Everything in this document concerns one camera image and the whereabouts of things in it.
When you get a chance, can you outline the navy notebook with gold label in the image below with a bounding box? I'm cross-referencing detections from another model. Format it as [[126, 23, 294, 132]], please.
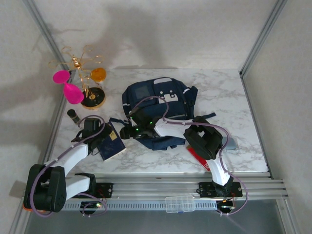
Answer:
[[97, 121, 127, 162]]

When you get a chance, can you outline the navy blue backpack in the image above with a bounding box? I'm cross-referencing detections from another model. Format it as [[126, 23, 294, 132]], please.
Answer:
[[121, 77, 217, 151]]

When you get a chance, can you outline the red packet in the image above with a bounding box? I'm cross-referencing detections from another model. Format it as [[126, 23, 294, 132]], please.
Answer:
[[186, 144, 211, 173]]

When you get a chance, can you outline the small grey blue case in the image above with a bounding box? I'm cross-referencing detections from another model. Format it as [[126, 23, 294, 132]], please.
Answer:
[[222, 137, 238, 151]]

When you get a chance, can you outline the small black bottle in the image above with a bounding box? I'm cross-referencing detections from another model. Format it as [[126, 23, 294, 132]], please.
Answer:
[[67, 109, 82, 125]]

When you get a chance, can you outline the pink goblet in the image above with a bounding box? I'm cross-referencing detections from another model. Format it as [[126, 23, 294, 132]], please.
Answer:
[[63, 82, 85, 105]]

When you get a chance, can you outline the orange goblet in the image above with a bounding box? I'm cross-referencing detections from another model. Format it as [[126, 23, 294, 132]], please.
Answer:
[[90, 67, 108, 86]]

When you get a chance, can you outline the black control board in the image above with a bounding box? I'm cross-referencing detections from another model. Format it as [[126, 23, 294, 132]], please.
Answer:
[[215, 198, 236, 215], [80, 201, 104, 216]]

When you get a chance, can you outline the clear plastic compartment box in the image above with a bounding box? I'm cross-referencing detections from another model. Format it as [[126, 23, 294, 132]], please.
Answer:
[[165, 195, 196, 214]]

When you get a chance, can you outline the gold wire cup stand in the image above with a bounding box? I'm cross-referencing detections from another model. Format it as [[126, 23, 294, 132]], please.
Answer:
[[48, 44, 107, 110]]

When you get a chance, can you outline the aluminium side rail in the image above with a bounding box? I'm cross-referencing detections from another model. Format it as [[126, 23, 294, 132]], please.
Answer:
[[9, 73, 74, 234], [240, 73, 300, 234]]

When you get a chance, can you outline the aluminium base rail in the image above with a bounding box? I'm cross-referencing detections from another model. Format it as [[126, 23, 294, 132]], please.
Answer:
[[21, 170, 290, 200]]

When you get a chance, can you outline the grey slotted cable duct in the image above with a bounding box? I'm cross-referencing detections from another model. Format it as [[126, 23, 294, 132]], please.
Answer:
[[46, 200, 219, 211]]

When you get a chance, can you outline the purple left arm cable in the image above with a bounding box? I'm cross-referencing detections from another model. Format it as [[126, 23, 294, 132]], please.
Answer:
[[30, 116, 109, 218]]

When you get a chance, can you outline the aluminium frame post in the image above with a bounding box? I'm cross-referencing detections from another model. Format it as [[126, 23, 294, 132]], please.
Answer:
[[23, 0, 74, 78], [238, 0, 286, 78]]

